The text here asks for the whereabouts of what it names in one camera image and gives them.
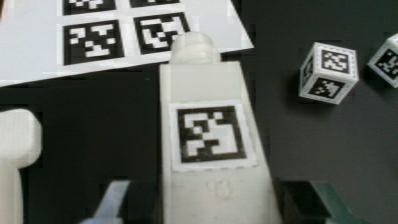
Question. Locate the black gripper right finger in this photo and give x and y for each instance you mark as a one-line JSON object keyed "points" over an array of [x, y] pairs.
{"points": [[311, 204]]}

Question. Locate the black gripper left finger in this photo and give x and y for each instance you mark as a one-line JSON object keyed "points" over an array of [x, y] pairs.
{"points": [[107, 212]]}

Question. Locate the white tagged cube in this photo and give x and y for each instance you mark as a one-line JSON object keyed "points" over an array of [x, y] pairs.
{"points": [[384, 61], [329, 73]]}

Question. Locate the white tag sheet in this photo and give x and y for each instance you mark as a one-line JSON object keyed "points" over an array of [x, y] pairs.
{"points": [[75, 36]]}

